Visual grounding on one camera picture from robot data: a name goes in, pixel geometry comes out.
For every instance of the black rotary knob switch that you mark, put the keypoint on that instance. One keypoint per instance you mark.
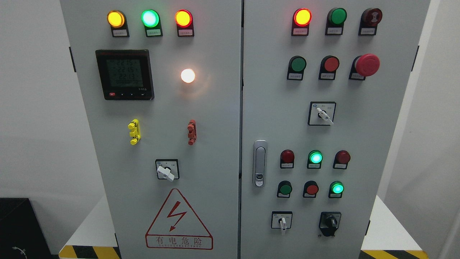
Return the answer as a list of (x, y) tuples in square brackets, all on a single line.
[(329, 223)]

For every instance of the grey electrical cabinet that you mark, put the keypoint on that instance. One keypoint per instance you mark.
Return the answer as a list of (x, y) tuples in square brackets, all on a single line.
[(240, 54)]

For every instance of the red terminal connector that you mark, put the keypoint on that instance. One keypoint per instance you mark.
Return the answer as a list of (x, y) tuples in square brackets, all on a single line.
[(192, 132)]

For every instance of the dark red indicator light left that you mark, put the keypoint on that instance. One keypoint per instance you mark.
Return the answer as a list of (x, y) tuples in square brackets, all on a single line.
[(287, 159)]

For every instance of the dark red indicator light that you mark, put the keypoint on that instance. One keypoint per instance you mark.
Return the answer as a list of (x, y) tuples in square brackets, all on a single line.
[(342, 158), (287, 159)]

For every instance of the lit white indicator light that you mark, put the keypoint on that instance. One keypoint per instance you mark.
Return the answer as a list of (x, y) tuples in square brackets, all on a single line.
[(188, 75)]

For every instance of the lit green indicator middle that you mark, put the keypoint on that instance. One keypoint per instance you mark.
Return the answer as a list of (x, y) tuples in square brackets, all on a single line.
[(315, 158)]

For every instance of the green push button second row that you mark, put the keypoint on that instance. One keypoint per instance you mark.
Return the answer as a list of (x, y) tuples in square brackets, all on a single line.
[(296, 67)]

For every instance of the yellow terminal connector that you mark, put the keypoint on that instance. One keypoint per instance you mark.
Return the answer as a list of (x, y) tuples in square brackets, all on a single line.
[(133, 126)]

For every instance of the red push button lower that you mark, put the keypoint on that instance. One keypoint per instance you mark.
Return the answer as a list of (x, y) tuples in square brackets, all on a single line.
[(310, 189)]

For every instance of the red electric hazard warning sticker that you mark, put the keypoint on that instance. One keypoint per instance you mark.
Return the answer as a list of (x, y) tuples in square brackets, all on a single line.
[(177, 226)]

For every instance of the dark red indicator light right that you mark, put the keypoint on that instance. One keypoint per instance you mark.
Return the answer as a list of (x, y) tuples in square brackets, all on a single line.
[(342, 158)]

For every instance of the black digital power meter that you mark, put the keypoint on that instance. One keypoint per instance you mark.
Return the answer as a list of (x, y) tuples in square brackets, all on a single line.
[(125, 74)]

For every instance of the red push button second row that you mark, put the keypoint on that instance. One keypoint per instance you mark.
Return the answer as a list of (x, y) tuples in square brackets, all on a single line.
[(328, 68)]

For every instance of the lit red-orange indicator light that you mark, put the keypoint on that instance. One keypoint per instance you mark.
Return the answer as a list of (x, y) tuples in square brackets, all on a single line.
[(184, 22)]

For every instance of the lit green push button lower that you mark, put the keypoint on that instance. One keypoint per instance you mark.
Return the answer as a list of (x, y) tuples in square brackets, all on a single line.
[(335, 190)]

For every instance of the lit red indicator light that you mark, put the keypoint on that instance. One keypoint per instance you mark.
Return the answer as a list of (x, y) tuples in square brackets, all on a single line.
[(300, 22)]

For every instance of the lit green indicator light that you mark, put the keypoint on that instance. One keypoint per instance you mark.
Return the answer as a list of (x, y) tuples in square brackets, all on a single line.
[(152, 23)]

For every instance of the red emergency stop button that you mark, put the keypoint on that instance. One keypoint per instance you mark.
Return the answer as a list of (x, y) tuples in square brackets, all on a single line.
[(364, 66)]

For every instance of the green push button top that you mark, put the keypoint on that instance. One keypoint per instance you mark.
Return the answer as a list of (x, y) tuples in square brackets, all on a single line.
[(335, 21)]

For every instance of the yellow indicator light left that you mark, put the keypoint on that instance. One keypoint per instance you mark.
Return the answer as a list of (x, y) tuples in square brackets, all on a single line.
[(118, 23)]

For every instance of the red black buzzer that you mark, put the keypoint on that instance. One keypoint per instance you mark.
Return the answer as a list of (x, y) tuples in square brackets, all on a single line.
[(370, 19)]

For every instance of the silver door handle lock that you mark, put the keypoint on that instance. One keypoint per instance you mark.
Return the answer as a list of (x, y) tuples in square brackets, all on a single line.
[(259, 162)]

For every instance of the white selector switch left door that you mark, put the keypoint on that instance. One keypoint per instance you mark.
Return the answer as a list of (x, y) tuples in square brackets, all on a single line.
[(167, 169)]

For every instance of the white selector switch upper right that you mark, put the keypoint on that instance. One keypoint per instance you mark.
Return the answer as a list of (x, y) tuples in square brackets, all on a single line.
[(321, 113)]

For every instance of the white selector switch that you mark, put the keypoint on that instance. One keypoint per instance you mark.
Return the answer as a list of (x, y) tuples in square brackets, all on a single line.
[(321, 113), (282, 220)]

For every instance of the white selector switch lower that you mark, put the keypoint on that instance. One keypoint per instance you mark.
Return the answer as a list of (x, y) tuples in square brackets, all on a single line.
[(282, 220)]

